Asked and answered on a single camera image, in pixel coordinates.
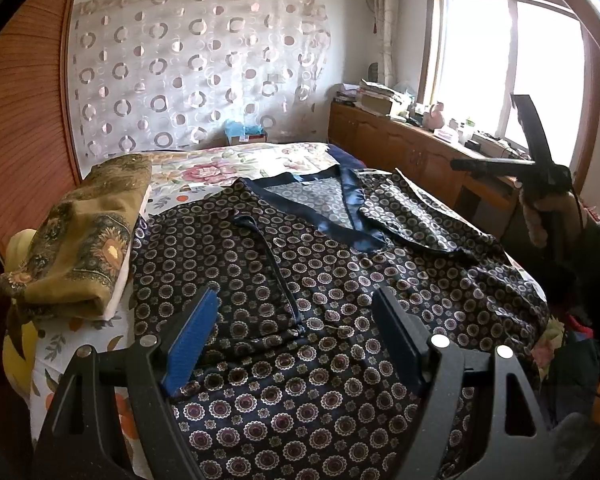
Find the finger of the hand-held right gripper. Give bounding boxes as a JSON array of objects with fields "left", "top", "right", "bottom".
[
  {"left": 511, "top": 93, "right": 557, "bottom": 171},
  {"left": 449, "top": 158, "right": 537, "bottom": 173}
]

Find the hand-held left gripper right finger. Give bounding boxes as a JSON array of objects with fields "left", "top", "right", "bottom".
[{"left": 372, "top": 287, "right": 556, "bottom": 480}]

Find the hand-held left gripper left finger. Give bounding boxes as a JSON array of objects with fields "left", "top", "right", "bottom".
[{"left": 32, "top": 286, "right": 221, "bottom": 480}]

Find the dark circle-patterned shirt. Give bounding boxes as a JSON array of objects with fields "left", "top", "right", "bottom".
[{"left": 130, "top": 167, "right": 553, "bottom": 480}]

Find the person's right hand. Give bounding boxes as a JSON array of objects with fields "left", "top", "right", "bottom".
[{"left": 519, "top": 187, "right": 588, "bottom": 248}]

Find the white box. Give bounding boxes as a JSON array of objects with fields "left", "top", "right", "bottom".
[{"left": 474, "top": 132, "right": 512, "bottom": 157}]

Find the window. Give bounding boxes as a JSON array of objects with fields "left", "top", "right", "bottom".
[{"left": 420, "top": 0, "right": 600, "bottom": 191}]

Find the pink figurine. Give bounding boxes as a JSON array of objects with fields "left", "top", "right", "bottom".
[{"left": 425, "top": 102, "right": 447, "bottom": 129}]

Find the wooden cabinet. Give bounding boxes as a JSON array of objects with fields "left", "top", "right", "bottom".
[{"left": 327, "top": 100, "right": 531, "bottom": 242}]

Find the stack of books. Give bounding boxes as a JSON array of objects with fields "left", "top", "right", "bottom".
[{"left": 355, "top": 77, "right": 414, "bottom": 119}]

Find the orange fruit print bedsheet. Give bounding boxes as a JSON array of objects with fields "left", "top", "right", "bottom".
[{"left": 30, "top": 180, "right": 241, "bottom": 480}]

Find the navy blue blanket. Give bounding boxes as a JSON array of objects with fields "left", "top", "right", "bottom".
[{"left": 327, "top": 144, "right": 381, "bottom": 177}]

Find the olive paisley folded cloth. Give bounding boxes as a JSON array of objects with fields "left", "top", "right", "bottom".
[{"left": 0, "top": 154, "right": 153, "bottom": 321}]

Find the yellow pillow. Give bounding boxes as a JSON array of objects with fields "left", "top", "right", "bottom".
[{"left": 2, "top": 230, "right": 42, "bottom": 396}]

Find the white window curtain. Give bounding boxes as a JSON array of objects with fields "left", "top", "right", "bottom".
[{"left": 372, "top": 0, "right": 402, "bottom": 86}]

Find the floral quilt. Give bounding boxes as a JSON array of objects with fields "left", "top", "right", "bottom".
[{"left": 147, "top": 141, "right": 342, "bottom": 197}]

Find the dark cloth pile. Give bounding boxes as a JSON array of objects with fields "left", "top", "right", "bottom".
[{"left": 540, "top": 310, "right": 600, "bottom": 413}]

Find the blue tissue box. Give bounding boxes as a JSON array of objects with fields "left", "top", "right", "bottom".
[{"left": 224, "top": 119, "right": 269, "bottom": 147}]

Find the sheer circle-patterned curtain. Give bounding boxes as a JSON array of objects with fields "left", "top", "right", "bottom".
[{"left": 70, "top": 0, "right": 332, "bottom": 157}]

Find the wooden wardrobe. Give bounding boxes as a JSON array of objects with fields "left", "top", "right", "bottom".
[{"left": 0, "top": 0, "right": 90, "bottom": 411}]

